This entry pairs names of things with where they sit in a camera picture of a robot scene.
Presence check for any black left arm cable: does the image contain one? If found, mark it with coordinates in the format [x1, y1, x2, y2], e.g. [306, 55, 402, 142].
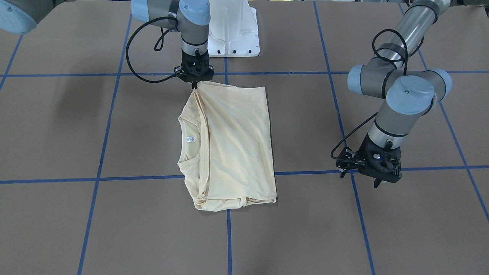
[330, 29, 424, 161]

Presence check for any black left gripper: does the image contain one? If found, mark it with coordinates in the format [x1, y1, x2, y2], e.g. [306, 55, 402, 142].
[340, 135, 402, 188]

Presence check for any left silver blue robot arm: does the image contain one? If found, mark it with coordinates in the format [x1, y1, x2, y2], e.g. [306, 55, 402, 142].
[334, 0, 488, 188]

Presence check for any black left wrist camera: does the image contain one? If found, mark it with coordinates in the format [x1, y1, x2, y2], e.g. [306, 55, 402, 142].
[335, 147, 364, 171]

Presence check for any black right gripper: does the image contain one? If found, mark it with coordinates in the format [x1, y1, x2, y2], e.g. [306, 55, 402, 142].
[180, 52, 214, 89]

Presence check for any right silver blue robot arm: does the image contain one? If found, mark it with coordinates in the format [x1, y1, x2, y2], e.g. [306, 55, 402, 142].
[0, 0, 214, 89]

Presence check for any beige long-sleeve printed shirt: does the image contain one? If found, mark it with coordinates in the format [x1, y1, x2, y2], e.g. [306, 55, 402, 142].
[178, 81, 277, 211]

